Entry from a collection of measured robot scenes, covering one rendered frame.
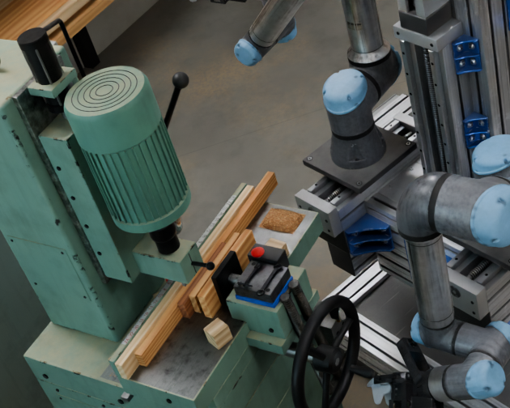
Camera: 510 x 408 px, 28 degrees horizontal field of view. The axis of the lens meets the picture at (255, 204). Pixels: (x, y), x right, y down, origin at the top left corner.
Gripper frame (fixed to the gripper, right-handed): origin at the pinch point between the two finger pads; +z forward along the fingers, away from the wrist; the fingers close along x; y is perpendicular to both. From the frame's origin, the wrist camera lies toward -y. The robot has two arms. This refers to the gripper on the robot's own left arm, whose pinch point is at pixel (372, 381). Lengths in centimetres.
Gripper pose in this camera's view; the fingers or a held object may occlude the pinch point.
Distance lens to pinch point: 237.3
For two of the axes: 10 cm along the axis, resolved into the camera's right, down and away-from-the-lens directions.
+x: 7.9, 2.0, 5.8
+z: -6.1, 2.1, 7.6
